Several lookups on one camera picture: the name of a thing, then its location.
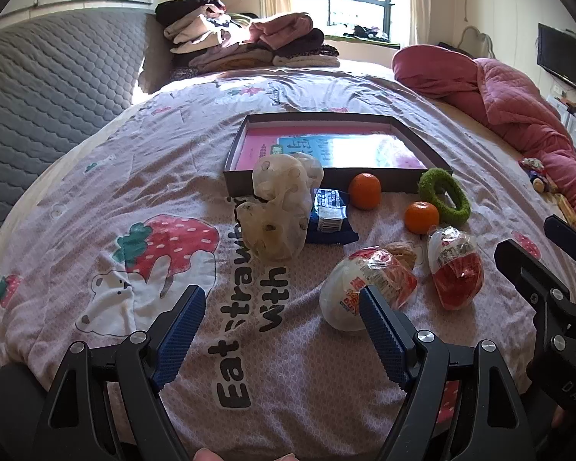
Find white egg-shaped package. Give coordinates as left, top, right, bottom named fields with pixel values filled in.
left=319, top=246, right=418, bottom=332

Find grey quilted headboard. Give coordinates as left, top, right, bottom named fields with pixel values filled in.
left=0, top=10, right=174, bottom=270

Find dark clothes on windowsill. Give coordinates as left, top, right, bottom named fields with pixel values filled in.
left=343, top=24, right=389, bottom=41

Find shallow grey cardboard box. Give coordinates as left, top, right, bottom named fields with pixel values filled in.
left=223, top=113, right=454, bottom=196

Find green fuzzy ring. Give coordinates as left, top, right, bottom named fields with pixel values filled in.
left=417, top=167, right=472, bottom=226

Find red egg-shaped package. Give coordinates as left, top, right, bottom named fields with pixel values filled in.
left=426, top=226, right=485, bottom=311

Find pile of folded clothes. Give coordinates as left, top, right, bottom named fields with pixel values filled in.
left=156, top=0, right=341, bottom=70

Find orange tangerine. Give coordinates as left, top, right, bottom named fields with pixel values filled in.
left=404, top=201, right=441, bottom=235
left=348, top=172, right=382, bottom=211

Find black television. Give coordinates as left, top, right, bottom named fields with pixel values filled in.
left=536, top=23, right=576, bottom=101

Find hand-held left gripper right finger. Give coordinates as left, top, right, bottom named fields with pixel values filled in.
left=358, top=284, right=533, bottom=461

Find pink quilt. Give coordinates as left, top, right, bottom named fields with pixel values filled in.
left=391, top=45, right=576, bottom=245

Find blue snack packet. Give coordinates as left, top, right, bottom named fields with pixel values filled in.
left=306, top=187, right=359, bottom=245

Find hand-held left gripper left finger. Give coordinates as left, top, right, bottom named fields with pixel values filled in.
left=31, top=285, right=207, bottom=461

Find small toy figure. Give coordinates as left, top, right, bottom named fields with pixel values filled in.
left=518, top=156, right=553, bottom=195

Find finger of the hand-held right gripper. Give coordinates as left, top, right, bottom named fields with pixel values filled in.
left=493, top=239, right=576, bottom=333
left=544, top=214, right=576, bottom=270

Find strawberry printed blanket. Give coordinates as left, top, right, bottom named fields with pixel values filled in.
left=0, top=60, right=576, bottom=461

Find yellow wooden item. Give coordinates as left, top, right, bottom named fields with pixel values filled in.
left=554, top=194, right=576, bottom=229

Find translucent white plastic bag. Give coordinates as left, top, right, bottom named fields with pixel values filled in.
left=235, top=152, right=324, bottom=262

